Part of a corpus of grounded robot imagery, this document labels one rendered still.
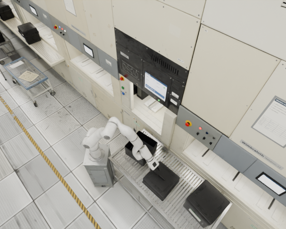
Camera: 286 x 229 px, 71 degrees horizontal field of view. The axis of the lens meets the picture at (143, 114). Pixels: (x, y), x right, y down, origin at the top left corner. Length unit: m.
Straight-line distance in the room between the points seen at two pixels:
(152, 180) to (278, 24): 1.69
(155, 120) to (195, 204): 1.10
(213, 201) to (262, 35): 1.45
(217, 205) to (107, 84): 2.10
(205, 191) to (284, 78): 1.25
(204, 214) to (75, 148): 2.26
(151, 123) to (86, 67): 1.51
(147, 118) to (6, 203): 2.25
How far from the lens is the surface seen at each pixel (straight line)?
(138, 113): 2.64
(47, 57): 3.93
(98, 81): 3.15
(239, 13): 1.26
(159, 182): 2.21
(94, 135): 2.01
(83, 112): 3.90
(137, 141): 1.86
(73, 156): 3.44
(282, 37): 1.22
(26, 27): 4.39
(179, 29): 1.50
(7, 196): 3.57
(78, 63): 3.55
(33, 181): 3.48
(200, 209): 2.04
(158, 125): 2.53
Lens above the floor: 2.93
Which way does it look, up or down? 52 degrees down
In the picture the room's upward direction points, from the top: 2 degrees clockwise
